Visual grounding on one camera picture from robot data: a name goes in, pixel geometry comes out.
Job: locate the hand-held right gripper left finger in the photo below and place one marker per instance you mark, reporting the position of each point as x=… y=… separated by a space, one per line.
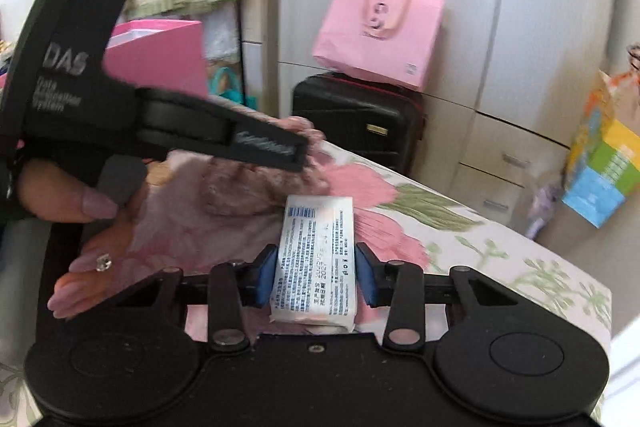
x=264 y=279

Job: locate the pink paper bag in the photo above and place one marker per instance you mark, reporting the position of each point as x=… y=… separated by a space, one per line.
x=360 y=37

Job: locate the white tissue pack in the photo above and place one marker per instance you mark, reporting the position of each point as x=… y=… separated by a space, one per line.
x=315 y=257

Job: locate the colourful paper bag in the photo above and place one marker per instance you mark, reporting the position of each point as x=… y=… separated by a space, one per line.
x=600 y=177

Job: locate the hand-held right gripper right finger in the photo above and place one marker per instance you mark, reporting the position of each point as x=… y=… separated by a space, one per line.
x=364 y=279

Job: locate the floral bed sheet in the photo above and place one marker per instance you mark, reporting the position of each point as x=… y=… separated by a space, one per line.
x=500 y=257

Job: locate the white fluffy pants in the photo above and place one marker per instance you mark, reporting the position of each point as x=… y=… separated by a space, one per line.
x=222 y=37

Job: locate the black suitcase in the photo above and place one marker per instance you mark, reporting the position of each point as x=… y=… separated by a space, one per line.
x=340 y=117

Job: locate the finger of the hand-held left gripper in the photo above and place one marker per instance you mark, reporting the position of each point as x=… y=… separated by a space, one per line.
x=270 y=147

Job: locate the pink storage box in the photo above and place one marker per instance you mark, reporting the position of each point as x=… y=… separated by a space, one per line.
x=165 y=62

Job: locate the pink fluffy cloth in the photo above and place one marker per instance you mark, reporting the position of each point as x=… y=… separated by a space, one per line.
x=240 y=192

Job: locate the person's left hand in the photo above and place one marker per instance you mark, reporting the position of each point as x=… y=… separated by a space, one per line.
x=65 y=197

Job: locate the white wardrobe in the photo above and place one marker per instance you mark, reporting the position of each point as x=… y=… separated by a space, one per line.
x=525 y=7

